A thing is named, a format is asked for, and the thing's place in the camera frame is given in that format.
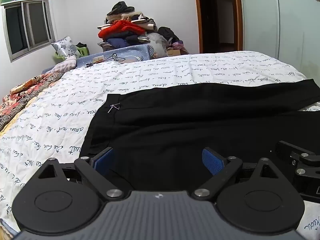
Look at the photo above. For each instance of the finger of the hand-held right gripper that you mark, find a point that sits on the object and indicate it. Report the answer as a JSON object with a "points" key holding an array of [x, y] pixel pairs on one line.
{"points": [[297, 155]]}

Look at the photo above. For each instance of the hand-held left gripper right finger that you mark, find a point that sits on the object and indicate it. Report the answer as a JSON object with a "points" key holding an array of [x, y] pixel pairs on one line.
{"points": [[212, 161]]}

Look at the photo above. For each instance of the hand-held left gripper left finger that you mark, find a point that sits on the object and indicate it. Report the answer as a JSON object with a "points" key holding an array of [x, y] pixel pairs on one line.
{"points": [[103, 159]]}

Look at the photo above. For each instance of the black pants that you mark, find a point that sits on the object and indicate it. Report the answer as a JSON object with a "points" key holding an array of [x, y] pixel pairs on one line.
{"points": [[175, 120]]}

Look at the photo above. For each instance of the white script printed bed quilt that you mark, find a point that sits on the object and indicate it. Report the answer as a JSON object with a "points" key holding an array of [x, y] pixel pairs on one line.
{"points": [[62, 115]]}

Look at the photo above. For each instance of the beige power strip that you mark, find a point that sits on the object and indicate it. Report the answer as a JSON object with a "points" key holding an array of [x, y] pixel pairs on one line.
{"points": [[98, 59]]}

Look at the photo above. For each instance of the pink quilted blanket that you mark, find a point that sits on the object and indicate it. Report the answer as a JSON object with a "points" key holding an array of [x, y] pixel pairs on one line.
{"points": [[65, 65]]}

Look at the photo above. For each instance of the orange floral blanket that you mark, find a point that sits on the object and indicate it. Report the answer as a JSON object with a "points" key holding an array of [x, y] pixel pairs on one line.
{"points": [[25, 92]]}

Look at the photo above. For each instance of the blue blanket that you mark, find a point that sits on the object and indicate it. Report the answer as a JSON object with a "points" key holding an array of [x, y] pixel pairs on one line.
{"points": [[135, 51]]}

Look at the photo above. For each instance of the grey floral pillow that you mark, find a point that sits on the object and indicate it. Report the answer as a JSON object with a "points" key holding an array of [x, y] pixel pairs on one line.
{"points": [[65, 46]]}

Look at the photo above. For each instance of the pink bag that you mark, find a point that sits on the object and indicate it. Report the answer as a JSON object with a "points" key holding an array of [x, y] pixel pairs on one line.
{"points": [[178, 45]]}

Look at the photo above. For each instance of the flower printed wardrobe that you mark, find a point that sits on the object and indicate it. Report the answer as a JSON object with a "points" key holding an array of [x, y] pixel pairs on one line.
{"points": [[295, 30]]}

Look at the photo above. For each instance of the clear plastic bag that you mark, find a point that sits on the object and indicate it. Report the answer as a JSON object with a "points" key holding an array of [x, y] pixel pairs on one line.
{"points": [[158, 43]]}

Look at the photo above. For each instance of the pile of clothes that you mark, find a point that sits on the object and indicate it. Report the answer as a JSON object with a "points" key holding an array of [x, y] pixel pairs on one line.
{"points": [[122, 28]]}

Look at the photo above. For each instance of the sliding window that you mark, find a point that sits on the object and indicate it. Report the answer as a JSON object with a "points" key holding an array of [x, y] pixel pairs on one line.
{"points": [[27, 27]]}

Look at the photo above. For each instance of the wooden door frame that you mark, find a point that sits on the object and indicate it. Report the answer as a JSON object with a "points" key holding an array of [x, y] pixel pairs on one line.
{"points": [[198, 17]]}

